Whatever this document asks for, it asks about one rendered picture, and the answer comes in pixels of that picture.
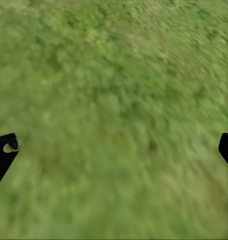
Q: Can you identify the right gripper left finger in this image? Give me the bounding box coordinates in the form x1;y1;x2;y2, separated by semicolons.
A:
0;133;24;182

